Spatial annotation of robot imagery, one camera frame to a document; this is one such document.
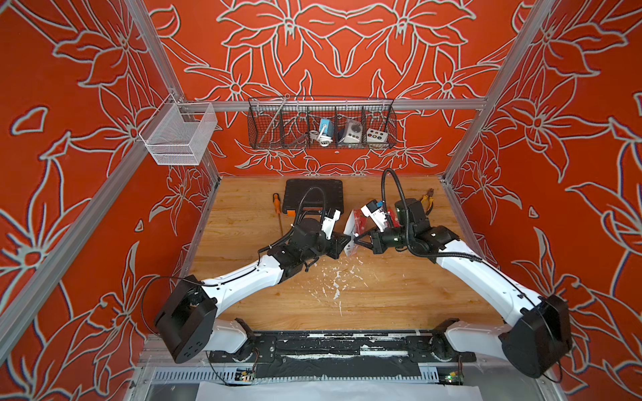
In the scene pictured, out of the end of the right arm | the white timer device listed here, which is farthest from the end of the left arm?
the white timer device

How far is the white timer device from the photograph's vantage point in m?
0.92

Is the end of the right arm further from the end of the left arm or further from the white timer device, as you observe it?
the white timer device
